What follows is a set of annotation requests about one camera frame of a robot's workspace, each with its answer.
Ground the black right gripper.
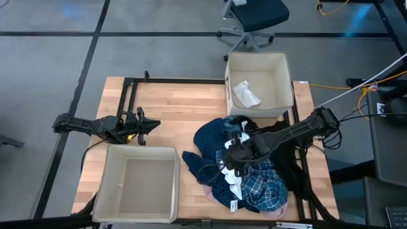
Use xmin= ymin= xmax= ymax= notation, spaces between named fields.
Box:
xmin=222 ymin=133 xmax=272 ymax=177

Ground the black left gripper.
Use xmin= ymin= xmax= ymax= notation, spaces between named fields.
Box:
xmin=118 ymin=107 xmax=162 ymax=146

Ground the navy dotted shirt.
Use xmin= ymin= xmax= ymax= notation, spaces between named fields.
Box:
xmin=182 ymin=116 xmax=262 ymax=213

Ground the light blue sock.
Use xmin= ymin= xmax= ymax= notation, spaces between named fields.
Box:
xmin=222 ymin=117 xmax=238 ymax=133

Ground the black white-striped sock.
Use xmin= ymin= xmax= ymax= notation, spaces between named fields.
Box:
xmin=237 ymin=114 xmax=257 ymax=132

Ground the blue plaid shirt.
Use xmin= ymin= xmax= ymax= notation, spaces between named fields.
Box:
xmin=215 ymin=148 xmax=289 ymax=213

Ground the black garment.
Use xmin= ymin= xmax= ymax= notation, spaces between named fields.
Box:
xmin=254 ymin=120 xmax=316 ymax=202

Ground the beige fabric storage bin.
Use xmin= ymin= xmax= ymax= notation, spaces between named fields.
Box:
xmin=224 ymin=50 xmax=295 ymax=118
xmin=92 ymin=144 xmax=181 ymax=224

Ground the white paper packet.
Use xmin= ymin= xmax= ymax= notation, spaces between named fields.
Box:
xmin=232 ymin=80 xmax=262 ymax=109

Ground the pink knit shirt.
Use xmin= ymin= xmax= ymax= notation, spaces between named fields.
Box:
xmin=202 ymin=184 xmax=289 ymax=220

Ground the grey chair base leg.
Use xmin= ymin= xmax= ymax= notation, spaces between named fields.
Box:
xmin=0 ymin=134 xmax=25 ymax=149

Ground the black aluminium beam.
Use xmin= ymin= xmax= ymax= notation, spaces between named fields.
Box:
xmin=0 ymin=215 xmax=407 ymax=229

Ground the dark blue office chair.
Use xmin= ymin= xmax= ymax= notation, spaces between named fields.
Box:
xmin=217 ymin=0 xmax=291 ymax=62

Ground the black power strip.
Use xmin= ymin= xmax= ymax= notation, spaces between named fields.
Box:
xmin=345 ymin=77 xmax=382 ymax=89

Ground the dark grey desk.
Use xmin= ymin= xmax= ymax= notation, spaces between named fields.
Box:
xmin=365 ymin=90 xmax=407 ymax=188

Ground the black rounded object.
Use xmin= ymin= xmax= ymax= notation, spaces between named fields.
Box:
xmin=380 ymin=84 xmax=407 ymax=127

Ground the black keyboard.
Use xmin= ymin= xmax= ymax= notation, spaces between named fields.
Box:
xmin=385 ymin=206 xmax=407 ymax=229

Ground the silver metal bracket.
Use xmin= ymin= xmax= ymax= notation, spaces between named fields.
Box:
xmin=275 ymin=221 xmax=314 ymax=229

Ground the yellow cable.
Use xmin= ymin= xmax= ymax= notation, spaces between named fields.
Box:
xmin=308 ymin=69 xmax=407 ymax=121
xmin=316 ymin=0 xmax=350 ymax=17

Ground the white cable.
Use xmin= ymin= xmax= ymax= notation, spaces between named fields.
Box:
xmin=314 ymin=52 xmax=407 ymax=109

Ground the black desk frame leg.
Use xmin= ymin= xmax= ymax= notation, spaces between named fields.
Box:
xmin=372 ymin=0 xmax=407 ymax=55

